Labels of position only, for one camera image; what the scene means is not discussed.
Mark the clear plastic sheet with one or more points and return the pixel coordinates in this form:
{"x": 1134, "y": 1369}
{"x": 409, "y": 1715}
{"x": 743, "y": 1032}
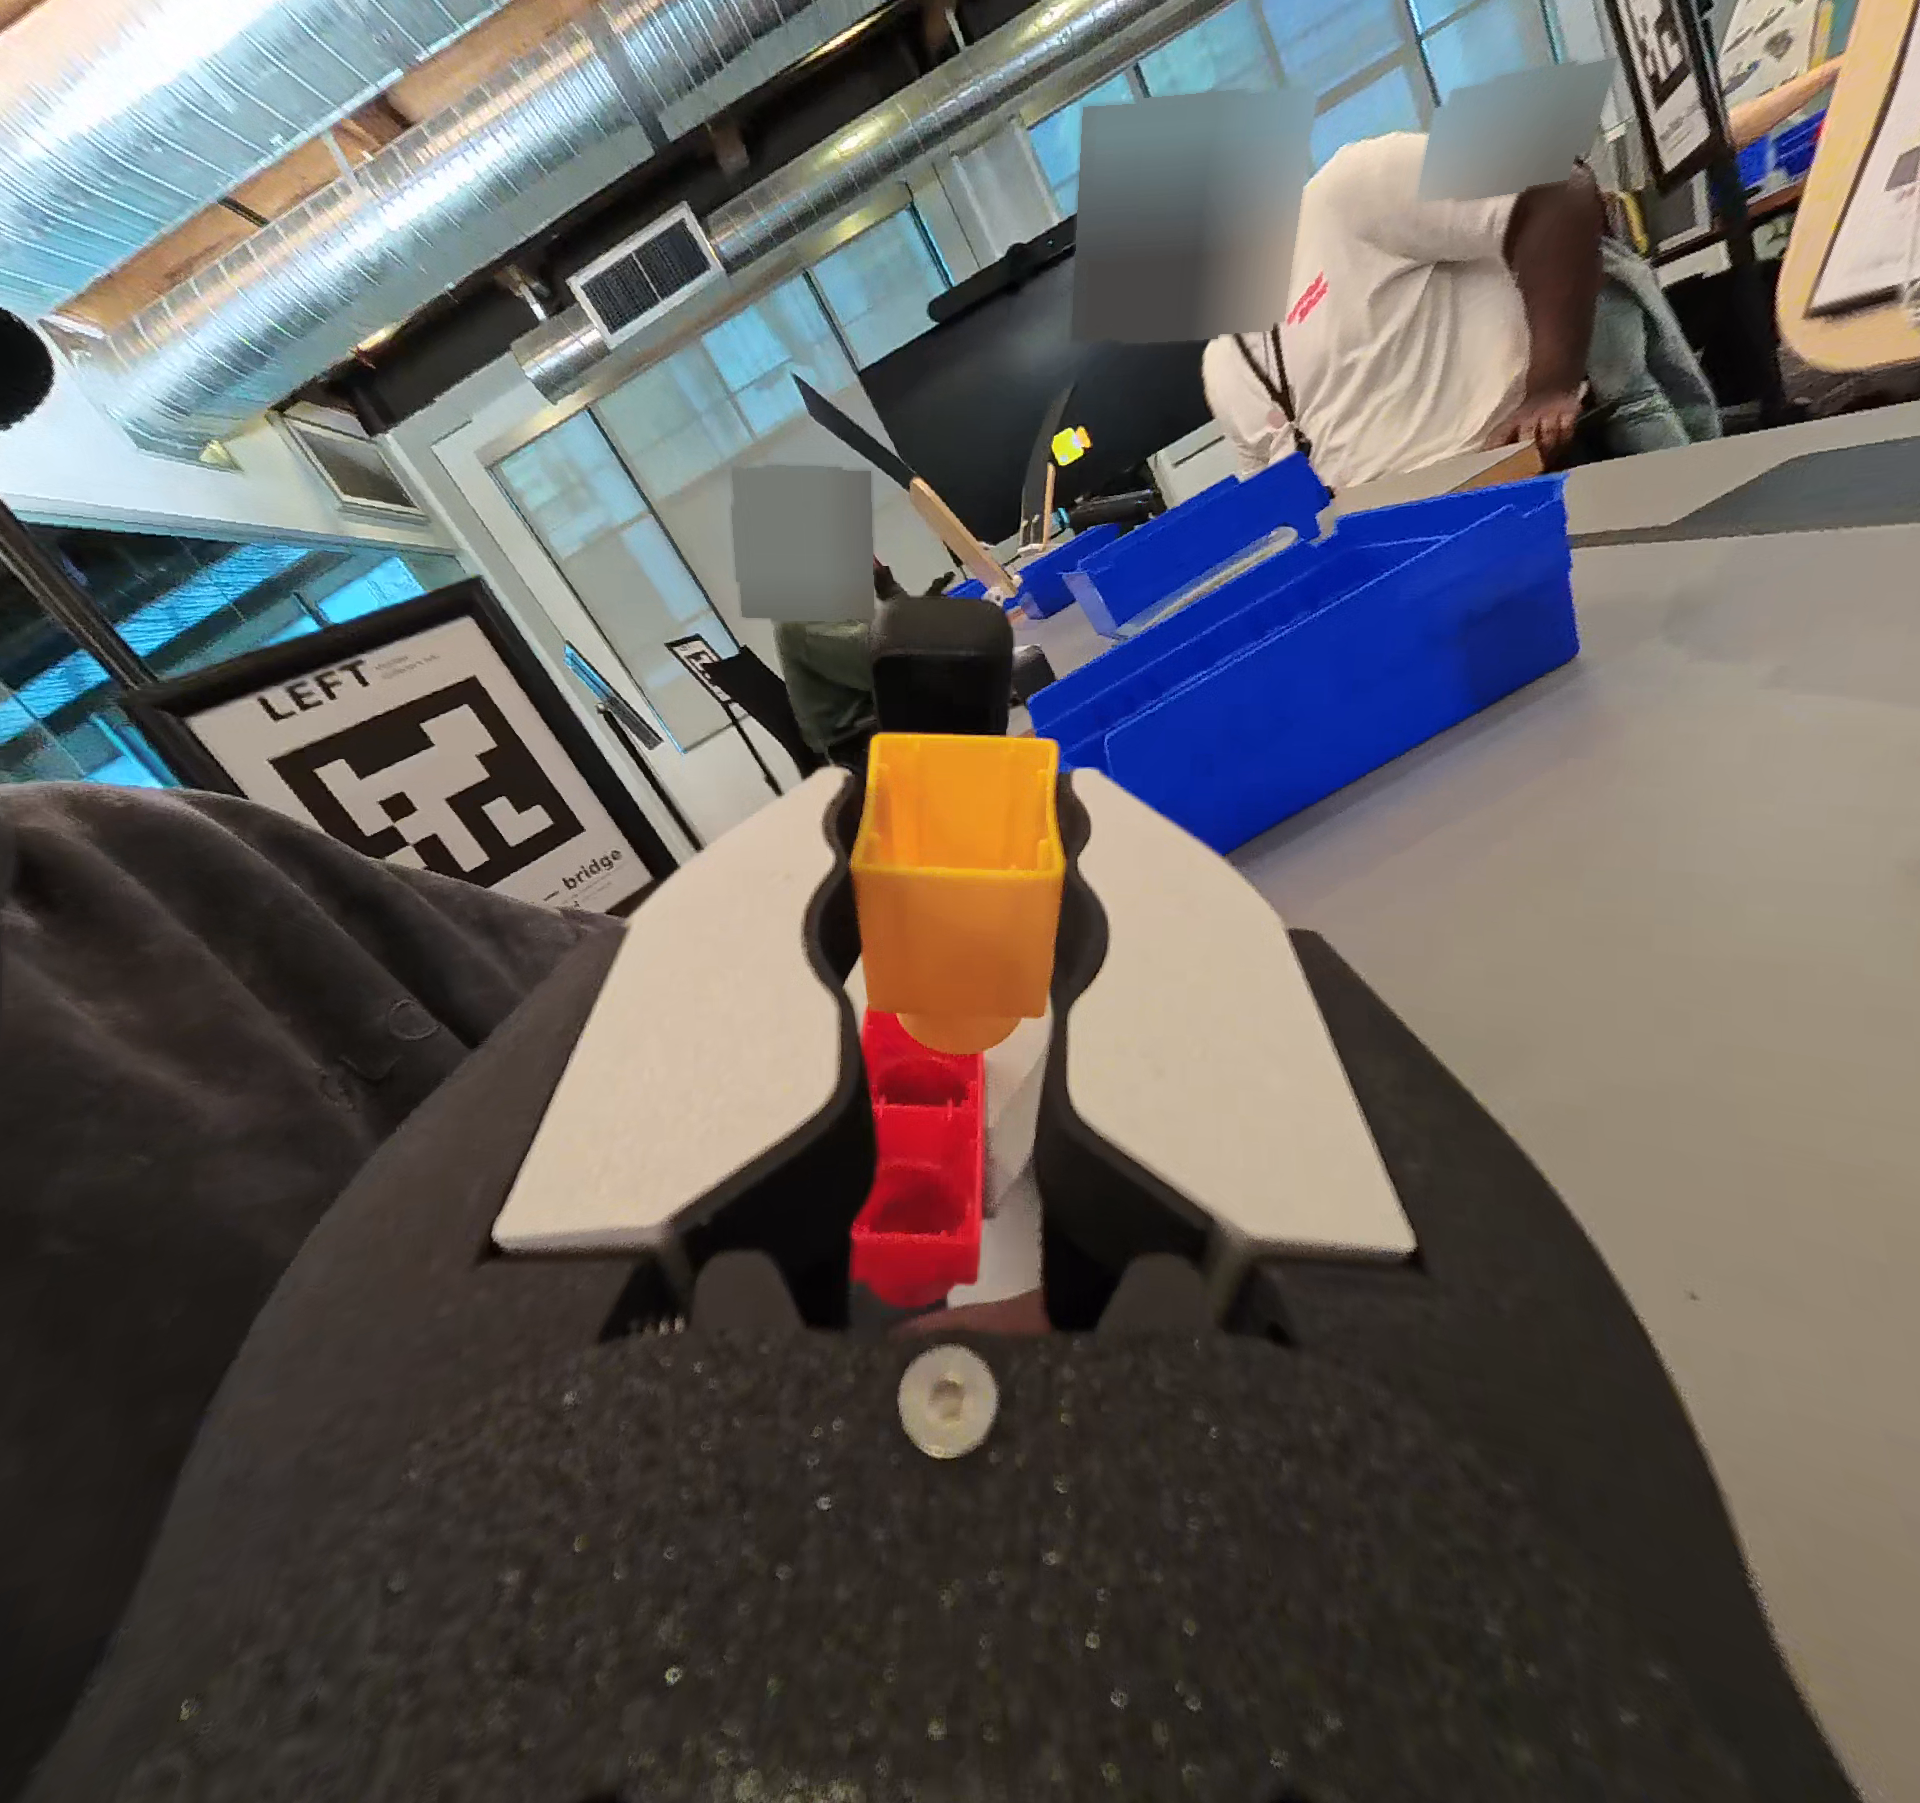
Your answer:
{"x": 1222, "y": 566}

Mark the black white marker board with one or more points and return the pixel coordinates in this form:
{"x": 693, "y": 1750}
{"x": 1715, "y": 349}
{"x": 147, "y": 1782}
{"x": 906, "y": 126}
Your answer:
{"x": 1658, "y": 34}
{"x": 405, "y": 770}

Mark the blue plastic bin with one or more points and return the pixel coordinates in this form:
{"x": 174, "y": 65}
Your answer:
{"x": 1068, "y": 559}
{"x": 1198, "y": 544}
{"x": 1349, "y": 663}

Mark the person's dark sweatshirt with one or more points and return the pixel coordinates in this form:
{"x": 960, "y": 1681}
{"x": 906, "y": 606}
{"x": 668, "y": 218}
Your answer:
{"x": 180, "y": 1161}

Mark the narrow silver air duct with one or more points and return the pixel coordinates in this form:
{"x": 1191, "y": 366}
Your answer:
{"x": 977, "y": 94}

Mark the black screen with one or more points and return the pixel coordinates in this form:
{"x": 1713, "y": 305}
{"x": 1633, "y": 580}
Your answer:
{"x": 977, "y": 410}

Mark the black video bar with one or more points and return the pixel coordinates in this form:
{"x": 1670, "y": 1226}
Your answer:
{"x": 996, "y": 276}

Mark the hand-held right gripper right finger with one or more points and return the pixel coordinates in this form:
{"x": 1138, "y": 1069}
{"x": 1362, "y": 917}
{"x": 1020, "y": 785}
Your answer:
{"x": 1231, "y": 1055}

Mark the denim jacket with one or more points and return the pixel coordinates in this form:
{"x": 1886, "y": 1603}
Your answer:
{"x": 1650, "y": 349}

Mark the white printed paper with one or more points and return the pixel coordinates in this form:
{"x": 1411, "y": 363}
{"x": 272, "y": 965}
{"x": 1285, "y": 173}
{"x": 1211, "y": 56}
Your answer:
{"x": 1876, "y": 212}

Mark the yellow toy block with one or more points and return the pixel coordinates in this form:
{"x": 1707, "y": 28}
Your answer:
{"x": 960, "y": 921}

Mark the light wooden slat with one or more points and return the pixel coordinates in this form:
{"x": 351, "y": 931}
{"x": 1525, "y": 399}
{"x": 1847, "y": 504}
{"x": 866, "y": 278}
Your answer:
{"x": 960, "y": 536}

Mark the instruction board on stand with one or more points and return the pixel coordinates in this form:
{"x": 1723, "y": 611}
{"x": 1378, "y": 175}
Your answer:
{"x": 1824, "y": 289}

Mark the wide silver air duct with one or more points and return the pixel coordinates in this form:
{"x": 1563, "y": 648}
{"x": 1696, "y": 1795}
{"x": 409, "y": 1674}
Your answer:
{"x": 225, "y": 51}
{"x": 673, "y": 18}

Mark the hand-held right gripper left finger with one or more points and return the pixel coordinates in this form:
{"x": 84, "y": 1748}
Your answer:
{"x": 673, "y": 1055}

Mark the small black white marker sign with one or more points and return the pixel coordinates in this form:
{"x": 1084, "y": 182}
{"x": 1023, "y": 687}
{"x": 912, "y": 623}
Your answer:
{"x": 706, "y": 663}

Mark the brown-edged side table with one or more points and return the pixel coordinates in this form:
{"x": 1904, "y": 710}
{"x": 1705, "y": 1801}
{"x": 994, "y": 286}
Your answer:
{"x": 1501, "y": 463}

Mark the red double toy block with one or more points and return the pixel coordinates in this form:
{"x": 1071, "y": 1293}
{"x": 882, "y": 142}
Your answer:
{"x": 914, "y": 1189}

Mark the black fuzzy microphone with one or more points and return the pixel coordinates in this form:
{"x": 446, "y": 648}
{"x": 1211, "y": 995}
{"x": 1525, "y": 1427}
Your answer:
{"x": 19, "y": 372}

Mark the grey desk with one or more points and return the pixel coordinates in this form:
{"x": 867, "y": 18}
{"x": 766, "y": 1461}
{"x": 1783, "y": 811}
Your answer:
{"x": 1650, "y": 1008}

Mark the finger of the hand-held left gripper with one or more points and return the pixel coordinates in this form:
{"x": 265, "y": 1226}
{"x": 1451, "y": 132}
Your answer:
{"x": 1014, "y": 1128}

